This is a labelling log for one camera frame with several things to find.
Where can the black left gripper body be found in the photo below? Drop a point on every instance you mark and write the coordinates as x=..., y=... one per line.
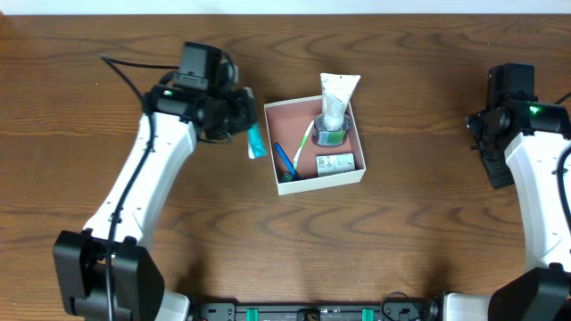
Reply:
x=244, y=111

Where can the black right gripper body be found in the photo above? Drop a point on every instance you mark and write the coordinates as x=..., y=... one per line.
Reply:
x=492, y=157

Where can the green white toothpaste tube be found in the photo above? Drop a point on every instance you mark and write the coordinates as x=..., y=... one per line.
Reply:
x=256, y=147

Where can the blue disposable razor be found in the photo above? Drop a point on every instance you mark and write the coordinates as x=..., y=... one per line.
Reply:
x=284, y=160

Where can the green white toothbrush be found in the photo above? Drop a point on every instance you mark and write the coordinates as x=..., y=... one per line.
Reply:
x=297, y=156

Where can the clear blue soap pump bottle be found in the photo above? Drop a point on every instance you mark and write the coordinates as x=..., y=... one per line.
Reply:
x=325, y=137

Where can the small green white box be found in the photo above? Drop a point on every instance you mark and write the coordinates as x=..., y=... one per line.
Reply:
x=328, y=165

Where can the white lotion tube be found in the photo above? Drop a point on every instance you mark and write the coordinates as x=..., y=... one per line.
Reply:
x=337, y=91

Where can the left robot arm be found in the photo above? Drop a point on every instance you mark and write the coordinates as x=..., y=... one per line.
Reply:
x=106, y=271

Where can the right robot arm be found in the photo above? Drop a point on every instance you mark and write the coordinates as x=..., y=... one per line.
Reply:
x=526, y=143

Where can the white cardboard box pink interior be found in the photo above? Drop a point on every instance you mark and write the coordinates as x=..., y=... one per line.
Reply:
x=286, y=123

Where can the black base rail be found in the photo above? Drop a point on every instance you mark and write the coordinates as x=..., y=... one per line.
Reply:
x=397, y=309

